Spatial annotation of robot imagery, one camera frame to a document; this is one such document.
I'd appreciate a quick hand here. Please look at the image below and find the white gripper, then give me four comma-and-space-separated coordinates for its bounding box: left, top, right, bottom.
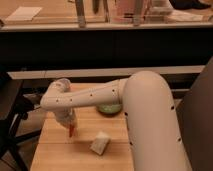
54, 108, 77, 130

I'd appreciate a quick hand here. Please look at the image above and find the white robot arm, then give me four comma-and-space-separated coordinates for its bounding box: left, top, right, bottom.
40, 71, 192, 171

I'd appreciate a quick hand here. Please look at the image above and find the green ceramic bowl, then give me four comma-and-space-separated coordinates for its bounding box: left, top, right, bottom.
97, 104, 122, 116

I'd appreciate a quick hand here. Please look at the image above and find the white paper cup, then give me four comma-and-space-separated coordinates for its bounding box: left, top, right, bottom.
56, 78, 70, 92

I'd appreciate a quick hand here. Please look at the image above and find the white sponge block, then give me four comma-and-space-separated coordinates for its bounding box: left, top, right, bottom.
90, 131, 110, 155

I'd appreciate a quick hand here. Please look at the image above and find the black chair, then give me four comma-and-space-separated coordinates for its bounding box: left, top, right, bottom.
0, 72, 41, 171

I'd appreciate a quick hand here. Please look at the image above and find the white paper sheet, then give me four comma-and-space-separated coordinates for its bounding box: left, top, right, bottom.
6, 6, 42, 21

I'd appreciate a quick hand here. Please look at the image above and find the metal post left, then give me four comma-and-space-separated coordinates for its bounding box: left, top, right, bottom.
75, 0, 86, 28

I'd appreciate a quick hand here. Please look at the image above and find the metal post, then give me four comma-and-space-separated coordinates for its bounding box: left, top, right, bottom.
75, 0, 86, 28
133, 0, 143, 26

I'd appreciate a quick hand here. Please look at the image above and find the metal post right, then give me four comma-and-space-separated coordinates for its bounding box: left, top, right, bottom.
133, 0, 143, 26

